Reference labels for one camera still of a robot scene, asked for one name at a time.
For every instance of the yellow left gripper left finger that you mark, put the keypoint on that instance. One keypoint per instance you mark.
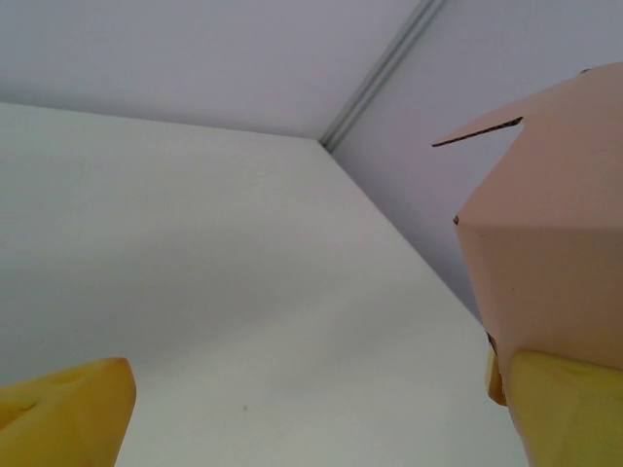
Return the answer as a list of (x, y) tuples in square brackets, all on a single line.
[(63, 418)]

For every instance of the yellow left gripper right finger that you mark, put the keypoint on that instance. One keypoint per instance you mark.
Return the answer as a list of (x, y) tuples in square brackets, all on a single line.
[(569, 418)]

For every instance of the pink cardboard box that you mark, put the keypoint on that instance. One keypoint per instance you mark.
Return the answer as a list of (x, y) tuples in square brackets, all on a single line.
[(550, 243)]

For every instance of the aluminium frame post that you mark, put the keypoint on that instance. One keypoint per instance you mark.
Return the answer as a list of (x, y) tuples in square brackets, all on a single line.
[(384, 63)]

